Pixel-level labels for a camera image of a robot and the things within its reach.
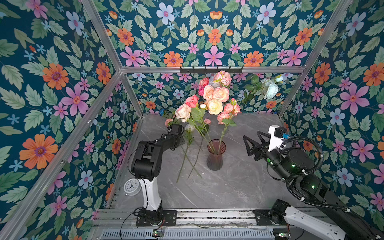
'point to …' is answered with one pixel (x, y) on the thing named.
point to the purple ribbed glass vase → (216, 148)
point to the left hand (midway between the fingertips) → (181, 140)
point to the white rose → (188, 138)
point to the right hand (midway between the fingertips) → (254, 131)
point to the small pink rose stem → (207, 122)
